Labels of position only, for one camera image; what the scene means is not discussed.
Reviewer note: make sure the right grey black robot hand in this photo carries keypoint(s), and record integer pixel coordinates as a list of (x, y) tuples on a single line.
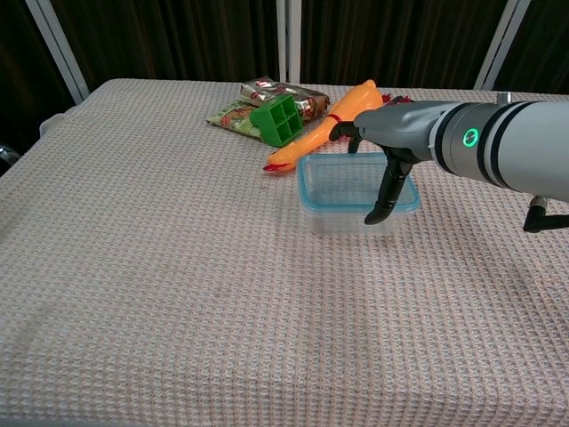
[(400, 126)]

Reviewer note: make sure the light blue plastic lid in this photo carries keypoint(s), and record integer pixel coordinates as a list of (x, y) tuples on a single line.
[(306, 191)]

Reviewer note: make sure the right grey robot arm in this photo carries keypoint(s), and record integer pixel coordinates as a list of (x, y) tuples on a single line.
[(515, 142)]

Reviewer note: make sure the green plastic grid tray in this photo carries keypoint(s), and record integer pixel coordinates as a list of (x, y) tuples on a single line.
[(278, 122)]

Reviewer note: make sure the orange rubber chicken toy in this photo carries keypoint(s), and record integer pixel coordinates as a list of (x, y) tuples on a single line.
[(351, 104)]

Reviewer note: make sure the clear plastic container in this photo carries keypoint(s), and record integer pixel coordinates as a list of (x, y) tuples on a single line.
[(338, 222)]

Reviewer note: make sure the brown silver snack bag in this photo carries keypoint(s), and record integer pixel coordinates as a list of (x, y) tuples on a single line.
[(266, 91)]

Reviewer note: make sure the green snack bag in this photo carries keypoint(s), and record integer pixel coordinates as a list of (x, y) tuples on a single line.
[(231, 118)]

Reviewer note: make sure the dark pleated curtain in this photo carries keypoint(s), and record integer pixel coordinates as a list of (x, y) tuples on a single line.
[(178, 35)]

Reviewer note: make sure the beige waffle-weave tablecloth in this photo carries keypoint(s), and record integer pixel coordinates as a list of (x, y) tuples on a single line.
[(178, 267)]

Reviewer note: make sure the dark glossy round object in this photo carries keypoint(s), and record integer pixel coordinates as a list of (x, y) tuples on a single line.
[(6, 158)]

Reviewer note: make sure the white slanted frame post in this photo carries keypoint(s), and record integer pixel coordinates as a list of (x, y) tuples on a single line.
[(500, 49), (58, 49)]

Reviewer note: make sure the white upright frame post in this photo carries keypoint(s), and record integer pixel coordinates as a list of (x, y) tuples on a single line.
[(289, 40)]

